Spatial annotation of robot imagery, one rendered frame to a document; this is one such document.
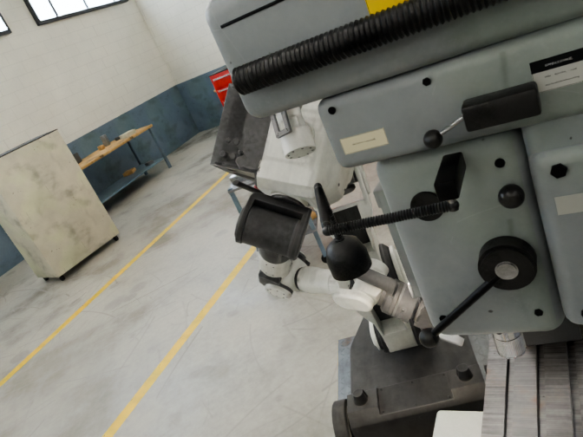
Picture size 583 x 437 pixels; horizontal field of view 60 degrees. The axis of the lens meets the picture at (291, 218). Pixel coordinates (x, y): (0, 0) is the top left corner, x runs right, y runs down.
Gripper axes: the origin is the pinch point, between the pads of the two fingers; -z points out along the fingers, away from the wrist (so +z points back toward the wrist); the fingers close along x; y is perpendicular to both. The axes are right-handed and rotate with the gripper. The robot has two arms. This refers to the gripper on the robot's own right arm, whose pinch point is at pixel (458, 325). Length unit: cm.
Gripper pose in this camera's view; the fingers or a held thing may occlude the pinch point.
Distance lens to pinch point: 128.6
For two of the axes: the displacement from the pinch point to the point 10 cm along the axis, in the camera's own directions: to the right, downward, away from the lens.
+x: 1.1, -7.0, -7.1
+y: 4.3, -6.1, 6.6
